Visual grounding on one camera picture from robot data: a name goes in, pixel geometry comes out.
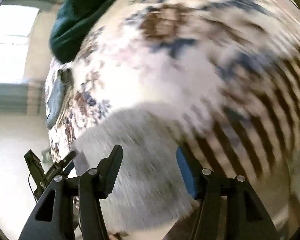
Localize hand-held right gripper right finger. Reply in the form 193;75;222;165
176;146;282;240

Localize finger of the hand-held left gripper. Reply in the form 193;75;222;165
55;151;77;176

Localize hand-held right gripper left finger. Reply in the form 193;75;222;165
18;144;123;240

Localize grey fluffy pants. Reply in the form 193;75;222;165
74;101;230;233

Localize folded blue denim jeans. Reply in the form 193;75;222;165
45;69;74;130

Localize grey-green curtain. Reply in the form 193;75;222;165
0;82;47;115

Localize floral printed bed blanket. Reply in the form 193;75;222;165
44;0;300;230

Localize teal plush blanket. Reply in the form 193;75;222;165
49;0;165;64

